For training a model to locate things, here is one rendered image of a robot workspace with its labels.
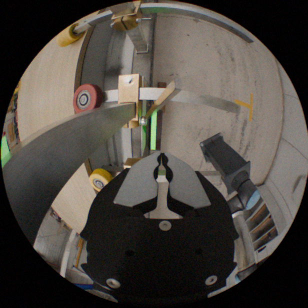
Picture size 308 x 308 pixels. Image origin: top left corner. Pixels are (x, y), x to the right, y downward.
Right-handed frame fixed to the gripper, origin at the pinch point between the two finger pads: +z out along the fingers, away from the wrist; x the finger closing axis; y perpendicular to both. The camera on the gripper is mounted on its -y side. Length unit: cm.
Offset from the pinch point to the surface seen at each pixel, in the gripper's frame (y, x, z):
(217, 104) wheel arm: -7.1, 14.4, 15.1
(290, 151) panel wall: 11, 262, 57
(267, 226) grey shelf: 174, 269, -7
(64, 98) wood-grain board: -9.7, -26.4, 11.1
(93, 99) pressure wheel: -7.0, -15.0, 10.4
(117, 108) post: -4.9, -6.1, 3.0
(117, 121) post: -3.2, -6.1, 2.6
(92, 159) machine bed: 16.7, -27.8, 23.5
